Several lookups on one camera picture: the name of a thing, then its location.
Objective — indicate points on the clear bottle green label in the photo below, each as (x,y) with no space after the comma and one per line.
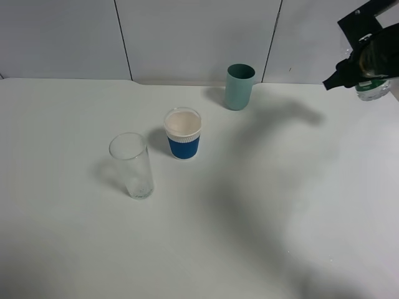
(370,90)

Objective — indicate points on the teal green plastic cup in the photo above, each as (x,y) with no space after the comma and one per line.
(239,82)

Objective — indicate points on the tall clear drinking glass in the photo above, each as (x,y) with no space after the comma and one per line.
(130,153)

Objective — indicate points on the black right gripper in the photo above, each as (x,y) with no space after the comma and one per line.
(378,59)

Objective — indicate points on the white cup blue sleeve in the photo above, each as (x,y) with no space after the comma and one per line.
(183,129)

